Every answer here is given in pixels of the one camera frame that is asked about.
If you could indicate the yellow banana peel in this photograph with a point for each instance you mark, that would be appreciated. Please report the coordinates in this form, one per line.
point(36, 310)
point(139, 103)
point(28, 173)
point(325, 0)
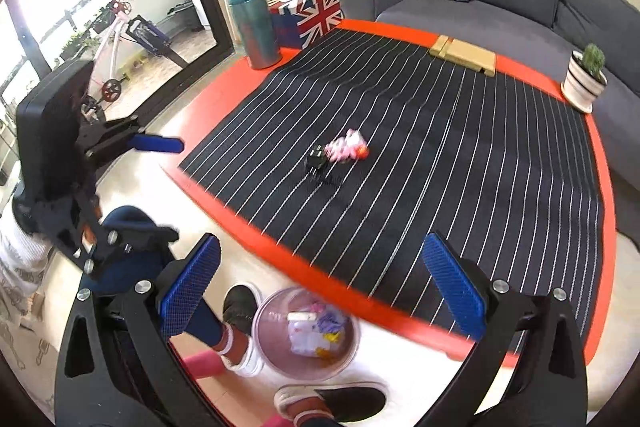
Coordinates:
point(331, 339)

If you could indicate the flag-print tissue box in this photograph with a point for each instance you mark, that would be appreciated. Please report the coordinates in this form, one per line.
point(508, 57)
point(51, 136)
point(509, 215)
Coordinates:
point(315, 17)

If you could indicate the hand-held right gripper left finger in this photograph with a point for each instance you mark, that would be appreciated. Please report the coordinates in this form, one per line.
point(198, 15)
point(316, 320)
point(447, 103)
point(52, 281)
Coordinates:
point(192, 287)

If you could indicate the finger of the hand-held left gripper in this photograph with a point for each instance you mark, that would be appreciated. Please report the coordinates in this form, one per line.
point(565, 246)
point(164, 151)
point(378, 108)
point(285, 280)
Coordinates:
point(157, 143)
point(135, 242)

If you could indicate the person's left leg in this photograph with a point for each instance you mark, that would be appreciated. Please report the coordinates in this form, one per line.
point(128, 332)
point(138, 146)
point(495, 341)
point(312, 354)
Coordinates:
point(200, 322)

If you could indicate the black white-striped table mat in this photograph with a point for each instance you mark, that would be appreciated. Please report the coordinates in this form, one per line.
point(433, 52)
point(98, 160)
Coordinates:
point(425, 207)

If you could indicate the translucent pink waste bin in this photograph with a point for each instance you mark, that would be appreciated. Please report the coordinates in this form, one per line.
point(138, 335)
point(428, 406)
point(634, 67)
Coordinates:
point(265, 347)

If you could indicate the teal thermos bottle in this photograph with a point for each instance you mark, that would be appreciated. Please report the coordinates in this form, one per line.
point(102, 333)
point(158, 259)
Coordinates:
point(255, 27)

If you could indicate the wooden phone stand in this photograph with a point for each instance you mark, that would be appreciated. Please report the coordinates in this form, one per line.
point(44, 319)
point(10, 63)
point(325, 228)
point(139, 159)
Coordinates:
point(465, 54)

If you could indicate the person's left forearm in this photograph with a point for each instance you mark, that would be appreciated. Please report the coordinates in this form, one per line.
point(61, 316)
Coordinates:
point(20, 267)

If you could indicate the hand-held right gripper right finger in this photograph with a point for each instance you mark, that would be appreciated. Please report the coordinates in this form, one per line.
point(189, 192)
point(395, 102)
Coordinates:
point(452, 287)

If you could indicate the purple paper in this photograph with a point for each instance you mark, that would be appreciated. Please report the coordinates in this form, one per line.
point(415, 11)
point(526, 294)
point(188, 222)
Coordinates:
point(330, 321)

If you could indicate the white exercise bike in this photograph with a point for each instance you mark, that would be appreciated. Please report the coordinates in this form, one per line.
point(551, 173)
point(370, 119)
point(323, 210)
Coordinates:
point(117, 32)

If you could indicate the small black toy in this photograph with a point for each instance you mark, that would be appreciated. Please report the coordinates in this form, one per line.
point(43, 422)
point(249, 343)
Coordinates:
point(316, 161)

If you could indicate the potted cactus in striped pot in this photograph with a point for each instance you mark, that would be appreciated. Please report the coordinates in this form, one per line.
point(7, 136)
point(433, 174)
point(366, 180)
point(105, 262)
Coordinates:
point(582, 82)

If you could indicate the black slip-on shoe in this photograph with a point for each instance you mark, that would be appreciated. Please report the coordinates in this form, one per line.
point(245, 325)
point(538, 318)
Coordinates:
point(345, 399)
point(242, 307)

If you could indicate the small orange turtle toy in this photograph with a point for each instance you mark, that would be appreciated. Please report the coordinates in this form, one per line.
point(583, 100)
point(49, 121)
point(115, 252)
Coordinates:
point(363, 152)

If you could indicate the white printed plastic bag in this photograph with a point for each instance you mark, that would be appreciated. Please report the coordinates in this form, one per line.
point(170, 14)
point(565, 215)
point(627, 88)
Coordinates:
point(302, 337)

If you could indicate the small white-pink toy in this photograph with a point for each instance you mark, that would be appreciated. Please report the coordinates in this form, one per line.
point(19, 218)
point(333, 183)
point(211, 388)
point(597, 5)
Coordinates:
point(342, 146)

